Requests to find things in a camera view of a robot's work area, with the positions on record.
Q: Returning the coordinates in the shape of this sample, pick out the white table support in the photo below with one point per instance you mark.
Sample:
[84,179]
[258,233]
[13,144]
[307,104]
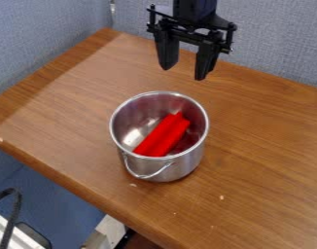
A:
[105,235]

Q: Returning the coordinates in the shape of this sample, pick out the white and black device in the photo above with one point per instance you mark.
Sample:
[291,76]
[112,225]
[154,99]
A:
[25,237]

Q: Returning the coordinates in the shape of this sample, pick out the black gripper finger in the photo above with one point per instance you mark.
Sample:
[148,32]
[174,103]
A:
[167,48]
[206,59]

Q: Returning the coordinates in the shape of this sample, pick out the metal pot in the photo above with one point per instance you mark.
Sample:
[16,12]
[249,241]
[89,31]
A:
[136,117]

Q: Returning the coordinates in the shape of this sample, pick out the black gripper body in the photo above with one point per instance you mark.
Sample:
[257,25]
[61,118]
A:
[192,22]

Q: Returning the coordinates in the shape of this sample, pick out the red block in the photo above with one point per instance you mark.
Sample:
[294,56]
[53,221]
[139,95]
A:
[163,137]

